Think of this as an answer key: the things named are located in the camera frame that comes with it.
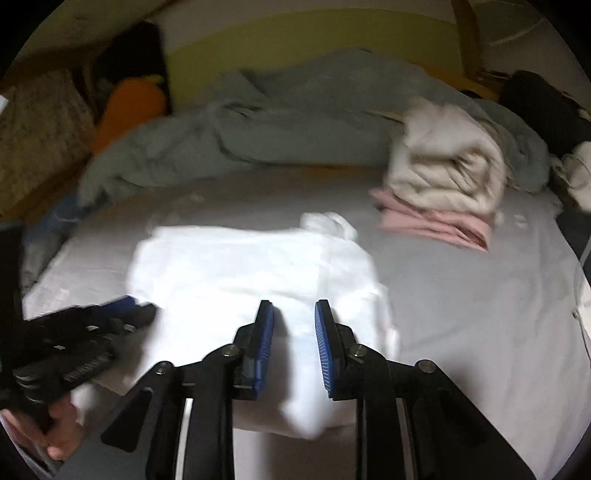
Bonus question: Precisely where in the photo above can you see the white printed t-shirt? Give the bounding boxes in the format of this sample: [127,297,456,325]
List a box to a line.
[73,210,402,440]

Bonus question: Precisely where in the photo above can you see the left hand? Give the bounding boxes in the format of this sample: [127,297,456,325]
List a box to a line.
[1,395,84,461]

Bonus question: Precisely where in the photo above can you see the dark grey crumpled cloth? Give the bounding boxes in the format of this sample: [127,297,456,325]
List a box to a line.
[21,192,88,294]

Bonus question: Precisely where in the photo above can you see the grey bed sheet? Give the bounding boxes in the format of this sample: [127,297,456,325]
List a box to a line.
[25,169,590,479]

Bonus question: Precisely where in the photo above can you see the pink folded garment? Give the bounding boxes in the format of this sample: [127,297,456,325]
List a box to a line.
[370,189,498,252]

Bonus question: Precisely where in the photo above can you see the checkered fabric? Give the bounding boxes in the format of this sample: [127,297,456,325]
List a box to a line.
[1,70,94,215]

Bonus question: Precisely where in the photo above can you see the orange plush toy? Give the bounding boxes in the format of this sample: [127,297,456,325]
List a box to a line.
[90,78,166,156]

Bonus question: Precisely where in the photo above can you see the cream folded garment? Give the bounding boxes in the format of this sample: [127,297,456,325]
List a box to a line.
[384,98,507,216]

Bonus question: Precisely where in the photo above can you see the grey-green rumpled blanket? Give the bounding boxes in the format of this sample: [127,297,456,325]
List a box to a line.
[77,49,550,207]

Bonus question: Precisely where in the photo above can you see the white and grey jacket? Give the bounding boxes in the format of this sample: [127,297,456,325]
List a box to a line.
[549,140,591,361]

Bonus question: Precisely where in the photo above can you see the green and white headboard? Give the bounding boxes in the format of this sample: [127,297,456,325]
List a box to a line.
[154,1,463,100]

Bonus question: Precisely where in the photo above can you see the black garment pile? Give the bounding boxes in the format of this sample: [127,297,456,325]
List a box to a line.
[462,70,590,162]

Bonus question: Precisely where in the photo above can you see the wooden bed post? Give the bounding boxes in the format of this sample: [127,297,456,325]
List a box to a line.
[450,0,486,84]

